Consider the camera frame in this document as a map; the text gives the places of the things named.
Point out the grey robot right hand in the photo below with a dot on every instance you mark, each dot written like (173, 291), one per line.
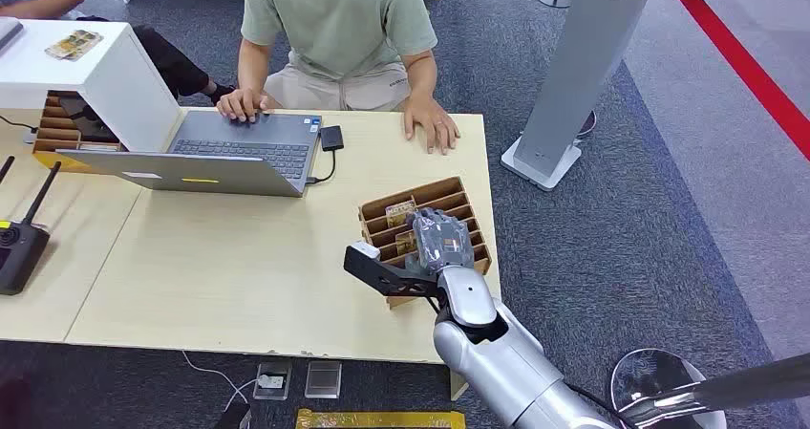
(443, 239)

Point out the person's right hand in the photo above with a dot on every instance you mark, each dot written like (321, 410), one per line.
(242, 104)

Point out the person's left hand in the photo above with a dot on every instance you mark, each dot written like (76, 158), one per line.
(432, 125)

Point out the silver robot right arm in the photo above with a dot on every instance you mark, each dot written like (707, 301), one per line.
(500, 356)

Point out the patterned card in organizer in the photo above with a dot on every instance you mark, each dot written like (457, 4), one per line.
(400, 213)
(405, 242)

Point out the wooden slotted card organizer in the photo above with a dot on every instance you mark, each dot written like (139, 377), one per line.
(436, 198)
(63, 128)

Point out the grey open laptop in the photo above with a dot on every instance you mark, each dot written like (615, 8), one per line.
(234, 154)

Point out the black usb adapter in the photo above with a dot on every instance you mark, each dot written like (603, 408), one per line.
(331, 138)

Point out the white box stand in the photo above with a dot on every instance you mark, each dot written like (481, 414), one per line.
(95, 78)

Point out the grey kiosk stand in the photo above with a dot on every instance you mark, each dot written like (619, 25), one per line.
(582, 65)

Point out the yellow tape strip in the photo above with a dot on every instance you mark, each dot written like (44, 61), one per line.
(379, 420)

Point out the floor socket box with plug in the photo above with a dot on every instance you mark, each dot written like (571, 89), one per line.
(273, 380)

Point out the grey flat device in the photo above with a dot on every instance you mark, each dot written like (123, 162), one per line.
(9, 32)

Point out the black router with antennas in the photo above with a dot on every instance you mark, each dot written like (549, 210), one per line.
(19, 249)

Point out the black power adapter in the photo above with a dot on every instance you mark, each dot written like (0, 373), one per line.
(233, 416)

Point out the chrome stanchion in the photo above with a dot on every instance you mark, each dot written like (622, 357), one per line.
(683, 394)

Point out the red barrier belt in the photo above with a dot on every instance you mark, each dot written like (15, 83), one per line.
(740, 59)

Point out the black bracket wrist camera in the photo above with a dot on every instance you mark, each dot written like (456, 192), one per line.
(379, 271)

